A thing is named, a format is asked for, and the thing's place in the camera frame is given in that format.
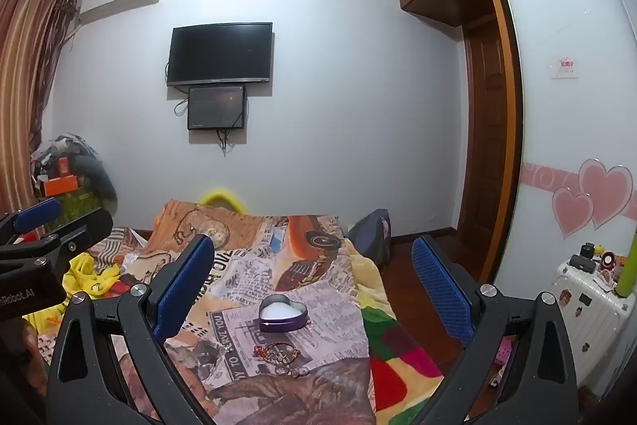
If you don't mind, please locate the gold chain bracelet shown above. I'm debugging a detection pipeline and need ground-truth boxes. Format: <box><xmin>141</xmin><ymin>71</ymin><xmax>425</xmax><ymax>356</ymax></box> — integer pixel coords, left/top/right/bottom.
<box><xmin>264</xmin><ymin>342</ymin><xmax>302</xmax><ymax>367</ymax></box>

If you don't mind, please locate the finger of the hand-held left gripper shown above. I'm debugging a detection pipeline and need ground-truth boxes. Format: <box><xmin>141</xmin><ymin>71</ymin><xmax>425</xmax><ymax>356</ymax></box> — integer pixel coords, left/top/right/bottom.
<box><xmin>0</xmin><ymin>197</ymin><xmax>63</xmax><ymax>247</ymax></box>
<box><xmin>0</xmin><ymin>208</ymin><xmax>115</xmax><ymax>267</ymax></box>

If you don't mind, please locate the colourful fleece blanket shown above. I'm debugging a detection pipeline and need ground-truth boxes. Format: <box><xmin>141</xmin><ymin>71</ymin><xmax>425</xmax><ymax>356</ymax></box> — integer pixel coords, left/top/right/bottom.
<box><xmin>348</xmin><ymin>248</ymin><xmax>451</xmax><ymax>425</ymax></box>

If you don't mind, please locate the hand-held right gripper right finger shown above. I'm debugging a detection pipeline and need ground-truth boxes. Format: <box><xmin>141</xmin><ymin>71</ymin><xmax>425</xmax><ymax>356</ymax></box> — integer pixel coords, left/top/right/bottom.
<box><xmin>410</xmin><ymin>234</ymin><xmax>580</xmax><ymax>425</ymax></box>

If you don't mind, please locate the black wall television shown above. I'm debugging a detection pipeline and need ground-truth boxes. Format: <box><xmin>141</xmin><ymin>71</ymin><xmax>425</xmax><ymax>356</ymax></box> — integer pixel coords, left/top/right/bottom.
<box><xmin>166</xmin><ymin>23</ymin><xmax>274</xmax><ymax>87</ymax></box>

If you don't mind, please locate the yellow curved frame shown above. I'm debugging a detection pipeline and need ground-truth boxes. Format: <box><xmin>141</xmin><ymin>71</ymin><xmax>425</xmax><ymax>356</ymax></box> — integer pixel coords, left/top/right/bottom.
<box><xmin>200</xmin><ymin>189</ymin><xmax>250</xmax><ymax>213</ymax></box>

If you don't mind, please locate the brown wooden door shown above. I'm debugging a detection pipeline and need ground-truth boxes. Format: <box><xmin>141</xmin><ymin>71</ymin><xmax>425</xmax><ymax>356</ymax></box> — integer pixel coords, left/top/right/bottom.
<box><xmin>457</xmin><ymin>19</ymin><xmax>504</xmax><ymax>241</ymax></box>

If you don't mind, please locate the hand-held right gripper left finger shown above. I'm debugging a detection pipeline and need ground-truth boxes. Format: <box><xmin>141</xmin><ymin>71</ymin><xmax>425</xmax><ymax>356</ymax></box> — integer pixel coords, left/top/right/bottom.
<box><xmin>46</xmin><ymin>233</ymin><xmax>220</xmax><ymax>425</ymax></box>

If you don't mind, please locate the white suitcase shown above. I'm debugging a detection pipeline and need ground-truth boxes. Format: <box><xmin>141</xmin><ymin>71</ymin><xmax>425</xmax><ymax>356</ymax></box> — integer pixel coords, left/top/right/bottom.
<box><xmin>540</xmin><ymin>256</ymin><xmax>637</xmax><ymax>401</ymax></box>

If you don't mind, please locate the purple heart-shaped tin box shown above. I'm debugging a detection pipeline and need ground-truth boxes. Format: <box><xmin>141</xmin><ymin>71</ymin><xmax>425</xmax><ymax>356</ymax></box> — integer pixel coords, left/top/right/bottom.
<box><xmin>258</xmin><ymin>297</ymin><xmax>310</xmax><ymax>334</ymax></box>

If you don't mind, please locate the dark backpack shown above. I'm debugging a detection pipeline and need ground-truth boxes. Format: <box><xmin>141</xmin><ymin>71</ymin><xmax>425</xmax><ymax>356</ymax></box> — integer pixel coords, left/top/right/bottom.
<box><xmin>346</xmin><ymin>208</ymin><xmax>394</xmax><ymax>267</ymax></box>

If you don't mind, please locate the newspaper-print blanket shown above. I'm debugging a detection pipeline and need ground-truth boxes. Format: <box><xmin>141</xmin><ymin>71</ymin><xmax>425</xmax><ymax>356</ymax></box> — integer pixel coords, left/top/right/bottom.
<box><xmin>30</xmin><ymin>198</ymin><xmax>380</xmax><ymax>425</ymax></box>

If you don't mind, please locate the orange box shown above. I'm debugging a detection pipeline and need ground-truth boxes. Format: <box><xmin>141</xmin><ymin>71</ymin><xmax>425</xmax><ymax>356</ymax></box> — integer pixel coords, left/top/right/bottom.
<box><xmin>42</xmin><ymin>175</ymin><xmax>81</xmax><ymax>198</ymax></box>

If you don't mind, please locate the black monitor cable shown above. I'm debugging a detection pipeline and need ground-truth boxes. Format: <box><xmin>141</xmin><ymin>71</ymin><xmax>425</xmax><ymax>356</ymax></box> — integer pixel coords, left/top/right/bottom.
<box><xmin>216</xmin><ymin>129</ymin><xmax>236</xmax><ymax>158</ymax></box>

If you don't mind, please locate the black device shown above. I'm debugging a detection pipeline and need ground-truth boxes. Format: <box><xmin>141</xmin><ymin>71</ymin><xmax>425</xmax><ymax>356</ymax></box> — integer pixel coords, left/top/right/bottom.
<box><xmin>569</xmin><ymin>243</ymin><xmax>598</xmax><ymax>275</ymax></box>

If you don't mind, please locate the striped brown curtain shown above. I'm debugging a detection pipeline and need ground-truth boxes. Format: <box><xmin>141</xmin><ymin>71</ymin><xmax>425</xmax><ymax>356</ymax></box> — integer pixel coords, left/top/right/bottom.
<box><xmin>0</xmin><ymin>0</ymin><xmax>81</xmax><ymax>219</ymax></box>

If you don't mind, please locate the pile of clutter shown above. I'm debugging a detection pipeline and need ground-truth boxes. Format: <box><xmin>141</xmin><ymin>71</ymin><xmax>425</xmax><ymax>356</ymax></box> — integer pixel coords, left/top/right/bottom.
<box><xmin>29</xmin><ymin>133</ymin><xmax>118</xmax><ymax>217</ymax></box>

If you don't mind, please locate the yellow cloth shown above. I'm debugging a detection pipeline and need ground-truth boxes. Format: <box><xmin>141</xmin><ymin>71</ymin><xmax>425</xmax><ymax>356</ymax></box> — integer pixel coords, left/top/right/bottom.
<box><xmin>22</xmin><ymin>252</ymin><xmax>123</xmax><ymax>342</ymax></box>

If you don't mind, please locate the white heart-print sliding door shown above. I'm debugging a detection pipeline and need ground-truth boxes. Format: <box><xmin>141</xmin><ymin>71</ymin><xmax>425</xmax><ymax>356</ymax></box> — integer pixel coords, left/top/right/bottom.
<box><xmin>490</xmin><ymin>0</ymin><xmax>637</xmax><ymax>301</ymax></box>

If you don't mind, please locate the green pole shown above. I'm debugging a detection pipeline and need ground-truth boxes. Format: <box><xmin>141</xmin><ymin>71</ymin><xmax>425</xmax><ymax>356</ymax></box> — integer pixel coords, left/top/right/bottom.
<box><xmin>614</xmin><ymin>226</ymin><xmax>637</xmax><ymax>300</ymax></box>

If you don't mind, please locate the small black wall monitor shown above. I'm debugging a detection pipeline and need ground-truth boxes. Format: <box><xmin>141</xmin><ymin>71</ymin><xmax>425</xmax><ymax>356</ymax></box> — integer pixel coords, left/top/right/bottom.
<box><xmin>188</xmin><ymin>85</ymin><xmax>247</xmax><ymax>131</ymax></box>

